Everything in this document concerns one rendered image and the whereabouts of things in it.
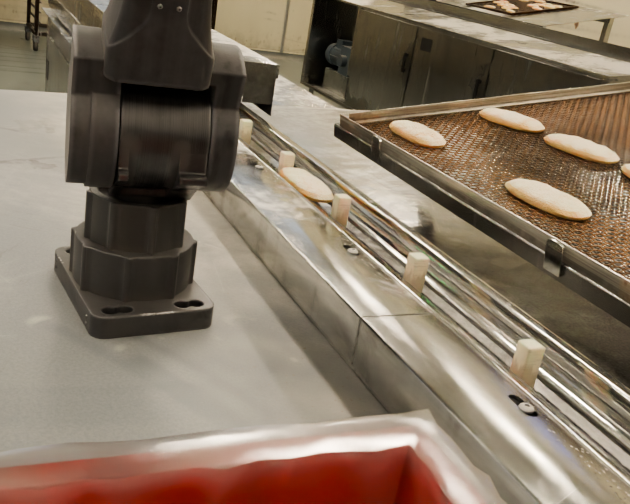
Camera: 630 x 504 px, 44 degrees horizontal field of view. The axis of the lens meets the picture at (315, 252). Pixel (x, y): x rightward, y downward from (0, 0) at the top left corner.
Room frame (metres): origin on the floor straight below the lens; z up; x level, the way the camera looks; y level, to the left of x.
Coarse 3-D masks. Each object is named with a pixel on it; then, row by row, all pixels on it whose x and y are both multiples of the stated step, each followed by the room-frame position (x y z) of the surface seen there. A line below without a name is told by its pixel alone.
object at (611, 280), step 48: (528, 96) 1.05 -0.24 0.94; (576, 96) 1.08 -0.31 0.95; (624, 96) 1.10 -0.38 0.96; (384, 144) 0.83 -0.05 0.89; (480, 144) 0.86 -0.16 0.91; (528, 144) 0.87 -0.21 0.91; (624, 144) 0.87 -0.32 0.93; (480, 192) 0.71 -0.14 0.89; (576, 192) 0.71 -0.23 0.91; (624, 192) 0.72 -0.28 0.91; (528, 240) 0.60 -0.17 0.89; (624, 240) 0.61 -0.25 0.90; (624, 288) 0.51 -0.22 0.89
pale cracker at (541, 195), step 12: (516, 180) 0.72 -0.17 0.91; (528, 180) 0.72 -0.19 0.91; (516, 192) 0.70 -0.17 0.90; (528, 192) 0.69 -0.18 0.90; (540, 192) 0.68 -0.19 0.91; (552, 192) 0.68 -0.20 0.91; (540, 204) 0.67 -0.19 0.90; (552, 204) 0.66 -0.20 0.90; (564, 204) 0.66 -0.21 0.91; (576, 204) 0.66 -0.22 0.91; (564, 216) 0.65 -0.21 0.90; (576, 216) 0.64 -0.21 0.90; (588, 216) 0.65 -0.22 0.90
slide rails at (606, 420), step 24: (264, 144) 0.92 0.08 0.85; (336, 192) 0.77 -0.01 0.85; (360, 216) 0.70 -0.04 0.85; (384, 240) 0.65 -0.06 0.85; (384, 264) 0.59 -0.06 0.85; (432, 288) 0.56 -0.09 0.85; (456, 288) 0.56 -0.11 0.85; (480, 312) 0.52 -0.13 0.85; (504, 336) 0.49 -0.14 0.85; (552, 384) 0.43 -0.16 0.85; (576, 384) 0.44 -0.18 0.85; (552, 408) 0.40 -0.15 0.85; (576, 408) 0.41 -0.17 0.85; (600, 408) 0.41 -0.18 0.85; (576, 432) 0.38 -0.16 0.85; (624, 432) 0.39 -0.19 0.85
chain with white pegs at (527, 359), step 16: (240, 128) 0.94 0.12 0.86; (288, 160) 0.81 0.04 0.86; (336, 208) 0.69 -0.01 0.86; (416, 256) 0.56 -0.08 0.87; (416, 272) 0.56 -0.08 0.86; (416, 288) 0.56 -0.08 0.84; (528, 352) 0.44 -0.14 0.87; (512, 368) 0.44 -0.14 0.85; (528, 368) 0.44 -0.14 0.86; (528, 384) 0.44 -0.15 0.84
